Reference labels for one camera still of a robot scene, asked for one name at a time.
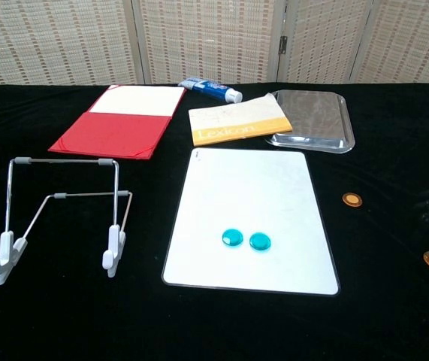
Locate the round blue magnet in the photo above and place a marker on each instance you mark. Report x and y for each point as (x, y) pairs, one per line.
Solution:
(232, 237)
(260, 241)

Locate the white magnetic board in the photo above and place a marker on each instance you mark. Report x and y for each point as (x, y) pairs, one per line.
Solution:
(248, 188)

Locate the shiny metal tray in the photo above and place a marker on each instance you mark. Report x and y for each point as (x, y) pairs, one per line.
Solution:
(319, 116)

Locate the woven folding screen panel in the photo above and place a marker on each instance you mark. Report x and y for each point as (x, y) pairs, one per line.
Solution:
(206, 37)
(49, 37)
(413, 37)
(323, 37)

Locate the yellow white Lexicon notebook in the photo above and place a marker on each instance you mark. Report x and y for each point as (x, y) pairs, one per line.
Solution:
(233, 120)

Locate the metal screen hinge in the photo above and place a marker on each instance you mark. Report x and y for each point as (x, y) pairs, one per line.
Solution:
(283, 44)

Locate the blue white toothpaste tube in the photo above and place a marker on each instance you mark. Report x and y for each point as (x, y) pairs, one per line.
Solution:
(210, 90)

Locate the red open folder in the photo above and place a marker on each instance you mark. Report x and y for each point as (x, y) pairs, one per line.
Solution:
(112, 135)

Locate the black velvet tablecloth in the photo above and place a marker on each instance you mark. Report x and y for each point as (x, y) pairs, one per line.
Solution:
(67, 319)

